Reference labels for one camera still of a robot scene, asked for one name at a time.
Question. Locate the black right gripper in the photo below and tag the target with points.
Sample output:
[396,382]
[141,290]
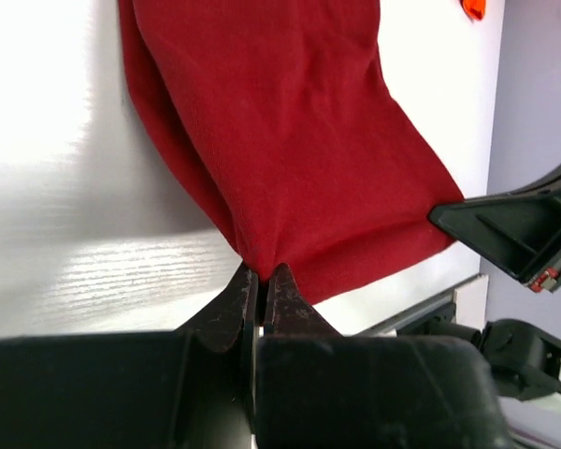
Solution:
[519,231]

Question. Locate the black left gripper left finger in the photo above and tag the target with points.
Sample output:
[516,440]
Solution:
[183,388]

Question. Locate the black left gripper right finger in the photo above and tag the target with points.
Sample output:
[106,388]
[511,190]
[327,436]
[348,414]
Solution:
[318,389]

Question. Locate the dark red t shirt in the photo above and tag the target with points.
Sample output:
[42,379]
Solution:
[275,118]

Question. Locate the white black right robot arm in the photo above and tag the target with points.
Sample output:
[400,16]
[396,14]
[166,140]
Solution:
[525,360]

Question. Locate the orange t shirt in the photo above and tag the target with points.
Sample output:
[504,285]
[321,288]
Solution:
[474,9]

